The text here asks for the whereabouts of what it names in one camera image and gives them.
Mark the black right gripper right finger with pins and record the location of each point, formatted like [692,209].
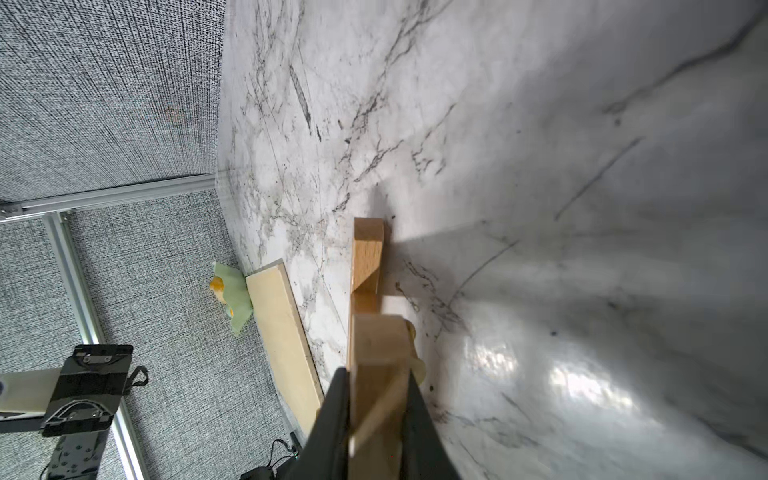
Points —
[423,454]

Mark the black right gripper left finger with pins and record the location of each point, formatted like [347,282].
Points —
[326,453]

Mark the small wooden easel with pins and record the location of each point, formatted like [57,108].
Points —
[381,359]

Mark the light wooden board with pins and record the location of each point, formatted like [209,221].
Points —
[284,339]

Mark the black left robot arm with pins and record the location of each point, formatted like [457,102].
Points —
[76,404]

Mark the green plate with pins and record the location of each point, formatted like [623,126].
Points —
[239,306]

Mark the yellow toy fruit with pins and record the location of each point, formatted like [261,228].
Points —
[216,285]

